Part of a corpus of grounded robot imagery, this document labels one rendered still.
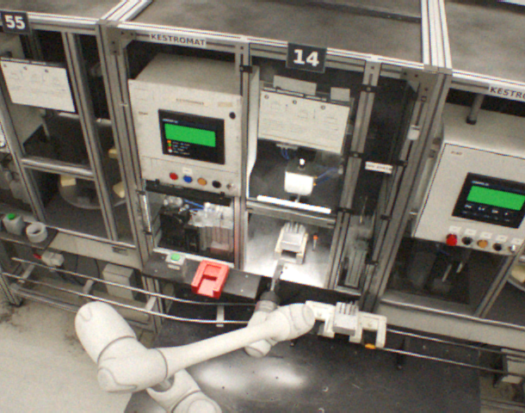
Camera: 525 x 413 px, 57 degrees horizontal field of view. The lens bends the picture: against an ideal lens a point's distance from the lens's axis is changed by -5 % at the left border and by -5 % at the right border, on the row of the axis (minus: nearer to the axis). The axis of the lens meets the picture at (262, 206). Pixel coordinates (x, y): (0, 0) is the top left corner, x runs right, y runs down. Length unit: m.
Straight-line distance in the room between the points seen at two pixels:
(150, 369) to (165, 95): 0.93
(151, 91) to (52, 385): 1.97
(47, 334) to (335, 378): 1.88
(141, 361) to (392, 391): 1.26
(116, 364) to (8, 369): 1.98
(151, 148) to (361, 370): 1.33
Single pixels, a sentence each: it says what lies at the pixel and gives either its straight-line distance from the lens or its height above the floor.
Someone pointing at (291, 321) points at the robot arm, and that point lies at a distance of 1.69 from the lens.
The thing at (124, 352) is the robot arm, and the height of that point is 1.49.
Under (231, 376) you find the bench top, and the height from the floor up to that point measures 0.68.
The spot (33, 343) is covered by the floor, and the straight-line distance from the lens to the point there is 3.42.
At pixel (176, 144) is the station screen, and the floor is 1.60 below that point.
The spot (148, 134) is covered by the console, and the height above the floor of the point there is 1.60.
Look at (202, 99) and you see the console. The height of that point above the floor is 1.80.
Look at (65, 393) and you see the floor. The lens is 3.18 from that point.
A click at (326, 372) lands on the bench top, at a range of 2.35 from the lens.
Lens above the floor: 2.73
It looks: 43 degrees down
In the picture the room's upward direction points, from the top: 3 degrees clockwise
